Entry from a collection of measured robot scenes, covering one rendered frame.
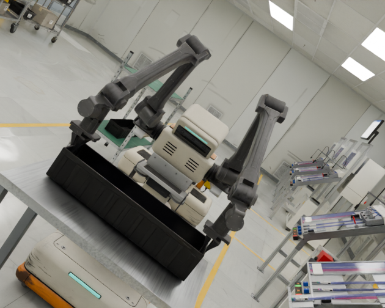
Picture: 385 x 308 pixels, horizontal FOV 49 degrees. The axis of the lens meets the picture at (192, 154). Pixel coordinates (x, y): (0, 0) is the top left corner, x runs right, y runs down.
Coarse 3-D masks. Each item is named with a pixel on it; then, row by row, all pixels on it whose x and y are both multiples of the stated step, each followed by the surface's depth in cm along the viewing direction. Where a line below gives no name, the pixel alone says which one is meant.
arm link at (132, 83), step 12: (180, 48) 153; (156, 60) 148; (168, 60) 149; (180, 60) 151; (192, 60) 155; (144, 72) 144; (156, 72) 146; (168, 72) 152; (108, 84) 138; (120, 84) 141; (132, 84) 141; (144, 84) 145; (108, 96) 138; (120, 96) 138; (132, 96) 144
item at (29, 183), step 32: (0, 192) 124; (32, 192) 125; (64, 192) 137; (64, 224) 122; (96, 224) 133; (0, 256) 173; (96, 256) 121; (128, 256) 129; (160, 288) 124; (192, 288) 137
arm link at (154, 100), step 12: (192, 36) 156; (192, 48) 156; (204, 48) 156; (180, 72) 168; (168, 84) 171; (180, 84) 174; (156, 96) 175; (168, 96) 175; (156, 108) 177; (156, 120) 181
